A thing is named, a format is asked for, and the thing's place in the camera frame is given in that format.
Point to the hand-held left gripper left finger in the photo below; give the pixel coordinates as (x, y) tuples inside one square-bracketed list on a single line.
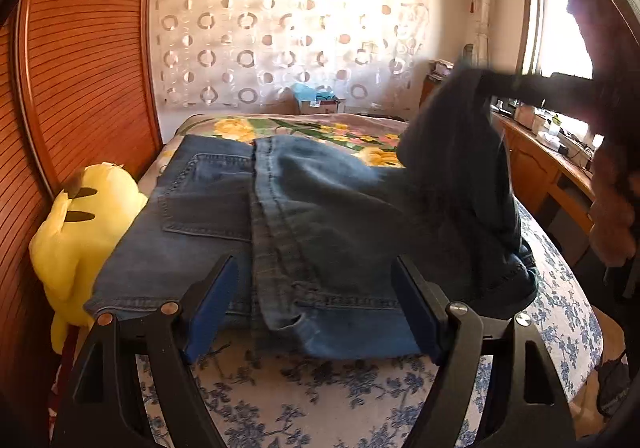
[(210, 313)]

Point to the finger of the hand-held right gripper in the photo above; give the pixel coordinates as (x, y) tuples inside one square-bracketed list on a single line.
[(515, 85)]

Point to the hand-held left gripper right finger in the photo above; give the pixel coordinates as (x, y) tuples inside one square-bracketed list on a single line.
[(415, 310)]

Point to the blue denim pants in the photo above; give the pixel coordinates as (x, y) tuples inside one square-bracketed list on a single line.
[(325, 238)]

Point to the person's right hand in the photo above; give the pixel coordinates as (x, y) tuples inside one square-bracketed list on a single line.
[(612, 213)]

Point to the green capped bottle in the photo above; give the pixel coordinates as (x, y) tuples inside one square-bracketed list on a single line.
[(555, 124)]

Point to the white tissue box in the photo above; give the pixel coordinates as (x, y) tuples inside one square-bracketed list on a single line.
[(549, 140)]

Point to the stack of papers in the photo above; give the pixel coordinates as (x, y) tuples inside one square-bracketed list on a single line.
[(440, 69)]

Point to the wooden framed window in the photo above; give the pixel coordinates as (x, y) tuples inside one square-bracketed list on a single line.
[(555, 18)]

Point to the white wrapped pipe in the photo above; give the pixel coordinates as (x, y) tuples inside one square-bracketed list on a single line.
[(481, 3)]

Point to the wooden cabinet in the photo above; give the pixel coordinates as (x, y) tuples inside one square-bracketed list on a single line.
[(545, 173)]

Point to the bed with blue floral sheet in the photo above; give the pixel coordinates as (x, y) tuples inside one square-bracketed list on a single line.
[(325, 408)]

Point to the yellow plush toy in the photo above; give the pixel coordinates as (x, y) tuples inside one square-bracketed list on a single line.
[(82, 238)]

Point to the cardboard box with blue cloth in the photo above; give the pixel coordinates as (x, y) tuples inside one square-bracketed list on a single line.
[(317, 100)]

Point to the colourful flower blanket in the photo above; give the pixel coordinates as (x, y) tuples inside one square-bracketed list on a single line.
[(310, 133)]

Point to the black mesh shoe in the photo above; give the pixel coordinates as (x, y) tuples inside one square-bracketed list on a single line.
[(614, 388)]

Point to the circle patterned curtain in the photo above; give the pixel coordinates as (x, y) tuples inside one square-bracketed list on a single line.
[(290, 28)]

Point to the wooden slatted wardrobe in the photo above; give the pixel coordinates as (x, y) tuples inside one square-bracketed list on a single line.
[(85, 78)]

